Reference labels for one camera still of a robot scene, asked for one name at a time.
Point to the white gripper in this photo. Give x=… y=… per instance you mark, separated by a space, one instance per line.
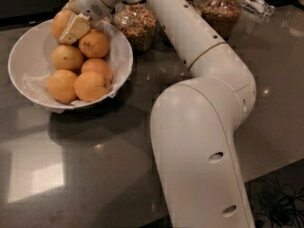
x=89 y=3

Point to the orange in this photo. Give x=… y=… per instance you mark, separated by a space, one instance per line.
x=67 y=57
x=91 y=86
x=98 y=65
x=94 y=44
x=60 y=85
x=60 y=22

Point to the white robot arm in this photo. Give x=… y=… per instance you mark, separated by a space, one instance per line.
x=193 y=122

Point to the white bowl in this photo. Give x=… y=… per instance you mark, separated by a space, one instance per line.
x=27 y=54

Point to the white paper liner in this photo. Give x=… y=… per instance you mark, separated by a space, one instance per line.
x=118 y=56

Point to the glass jar of mixed grains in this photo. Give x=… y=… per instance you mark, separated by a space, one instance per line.
x=138 y=24

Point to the glass jar of brown grains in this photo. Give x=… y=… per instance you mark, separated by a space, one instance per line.
x=221 y=15

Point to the clear plastic bag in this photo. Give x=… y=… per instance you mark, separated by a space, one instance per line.
x=257 y=7

